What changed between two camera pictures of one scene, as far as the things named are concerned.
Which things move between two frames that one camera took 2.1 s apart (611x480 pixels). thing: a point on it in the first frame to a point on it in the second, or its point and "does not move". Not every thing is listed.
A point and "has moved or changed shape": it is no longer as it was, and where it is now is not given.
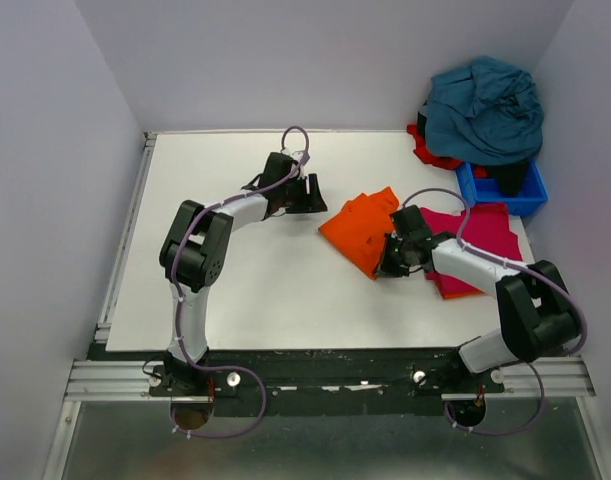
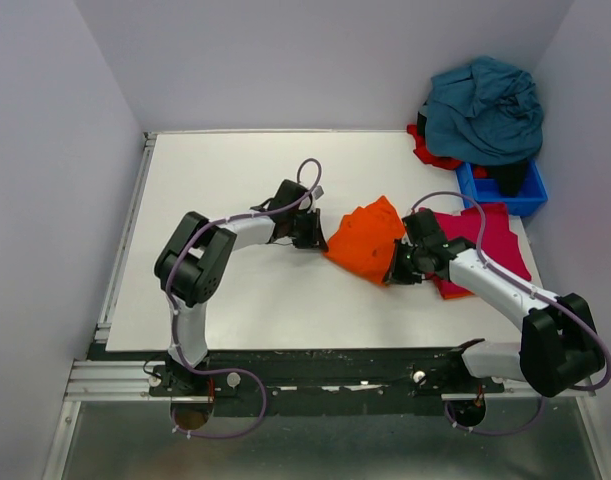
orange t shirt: [358, 231] has moved or changed shape
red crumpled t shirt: [423, 152] does not move
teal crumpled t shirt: [486, 112] does not move
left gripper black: [302, 195] to [310, 228]
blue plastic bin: [530, 193] does not move
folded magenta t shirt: [488, 229] does not move
